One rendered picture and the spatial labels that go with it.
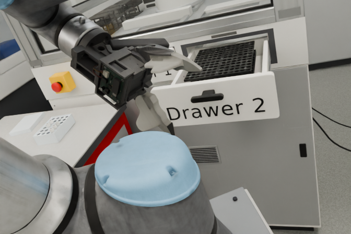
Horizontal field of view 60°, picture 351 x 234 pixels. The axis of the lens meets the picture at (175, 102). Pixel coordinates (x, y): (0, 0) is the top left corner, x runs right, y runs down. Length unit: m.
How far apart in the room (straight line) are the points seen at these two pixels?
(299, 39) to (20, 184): 0.83
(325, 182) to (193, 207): 1.40
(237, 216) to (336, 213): 1.07
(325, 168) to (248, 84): 1.20
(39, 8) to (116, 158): 0.26
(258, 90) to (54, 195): 0.47
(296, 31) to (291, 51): 0.06
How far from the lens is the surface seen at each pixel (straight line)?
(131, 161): 0.37
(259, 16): 0.95
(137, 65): 0.49
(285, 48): 0.99
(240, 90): 0.69
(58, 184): 0.38
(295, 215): 1.42
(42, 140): 1.11
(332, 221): 1.58
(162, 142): 0.38
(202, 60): 0.91
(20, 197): 0.35
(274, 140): 1.15
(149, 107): 0.54
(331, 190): 1.70
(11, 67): 1.75
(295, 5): 0.96
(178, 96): 0.73
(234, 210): 0.58
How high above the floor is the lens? 1.21
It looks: 26 degrees down
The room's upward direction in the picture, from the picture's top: 17 degrees counter-clockwise
